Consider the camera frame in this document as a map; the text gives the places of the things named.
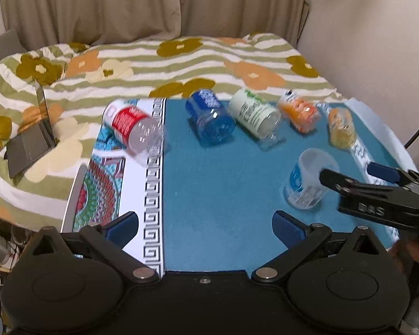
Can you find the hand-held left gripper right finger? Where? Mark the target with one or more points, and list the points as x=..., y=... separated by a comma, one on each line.
x=288, y=228

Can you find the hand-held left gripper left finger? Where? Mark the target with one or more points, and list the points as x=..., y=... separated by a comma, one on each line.
x=124, y=225

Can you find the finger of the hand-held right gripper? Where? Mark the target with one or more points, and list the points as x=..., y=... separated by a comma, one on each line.
x=370, y=202
x=382, y=171

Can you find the clear cup with blue label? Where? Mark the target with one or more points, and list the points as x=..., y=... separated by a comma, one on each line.
x=305, y=181

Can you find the clear cup with orange label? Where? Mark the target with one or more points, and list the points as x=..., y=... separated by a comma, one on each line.
x=341, y=127

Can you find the clear cup with red label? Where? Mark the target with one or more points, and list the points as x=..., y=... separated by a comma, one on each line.
x=132, y=125

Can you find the orange printed cup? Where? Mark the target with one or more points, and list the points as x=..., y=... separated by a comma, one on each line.
x=300, y=111

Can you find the white cup with green label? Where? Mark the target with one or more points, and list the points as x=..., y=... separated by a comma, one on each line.
x=253, y=111

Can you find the blue plastic cup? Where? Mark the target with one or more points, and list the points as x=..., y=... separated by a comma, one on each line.
x=211, y=118

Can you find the person's right hand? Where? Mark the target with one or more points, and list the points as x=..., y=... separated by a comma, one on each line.
x=417, y=253

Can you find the teal patterned mat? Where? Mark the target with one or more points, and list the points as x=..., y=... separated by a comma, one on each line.
x=223, y=188

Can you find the grey laptop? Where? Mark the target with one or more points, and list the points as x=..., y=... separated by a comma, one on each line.
x=29, y=143

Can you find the floral striped blanket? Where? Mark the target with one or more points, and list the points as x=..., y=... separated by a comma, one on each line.
x=132, y=66

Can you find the beige curtain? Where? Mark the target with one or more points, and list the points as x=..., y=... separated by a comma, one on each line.
x=125, y=7

